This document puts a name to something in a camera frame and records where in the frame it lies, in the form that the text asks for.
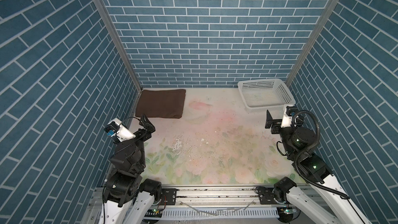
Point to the aluminium corner post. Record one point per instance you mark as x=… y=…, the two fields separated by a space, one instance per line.
x=101 y=8
x=329 y=7

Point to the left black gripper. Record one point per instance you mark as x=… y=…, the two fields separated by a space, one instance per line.
x=150 y=128

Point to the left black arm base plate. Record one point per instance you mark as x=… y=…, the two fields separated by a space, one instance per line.
x=168 y=196

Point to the brown trousers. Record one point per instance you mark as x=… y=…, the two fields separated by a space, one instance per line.
x=161 y=104

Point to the white plastic laundry basket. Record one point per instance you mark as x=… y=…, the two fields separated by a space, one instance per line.
x=262 y=94

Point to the green circuit board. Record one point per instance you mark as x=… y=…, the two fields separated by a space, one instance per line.
x=154 y=213
x=286 y=214

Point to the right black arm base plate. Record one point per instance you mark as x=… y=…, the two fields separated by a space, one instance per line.
x=266 y=195

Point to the left aluminium corner post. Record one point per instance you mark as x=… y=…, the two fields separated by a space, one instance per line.
x=101 y=8

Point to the left green circuit board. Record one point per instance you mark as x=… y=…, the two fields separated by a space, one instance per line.
x=154 y=213

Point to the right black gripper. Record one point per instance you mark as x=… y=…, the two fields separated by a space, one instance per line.
x=270 y=121

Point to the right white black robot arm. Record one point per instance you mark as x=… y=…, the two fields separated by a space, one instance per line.
x=300 y=135

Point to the white slotted cable duct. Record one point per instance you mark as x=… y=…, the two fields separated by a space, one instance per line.
x=217 y=213

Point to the right green circuit board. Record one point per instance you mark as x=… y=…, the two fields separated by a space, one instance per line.
x=286 y=214

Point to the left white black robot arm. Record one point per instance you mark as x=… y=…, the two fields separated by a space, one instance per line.
x=126 y=197

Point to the aluminium front rail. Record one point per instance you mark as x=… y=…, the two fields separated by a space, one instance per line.
x=197 y=197

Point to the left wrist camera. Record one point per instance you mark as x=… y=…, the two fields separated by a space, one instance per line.
x=118 y=132

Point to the right aluminium corner post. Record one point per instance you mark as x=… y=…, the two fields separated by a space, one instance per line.
x=329 y=7

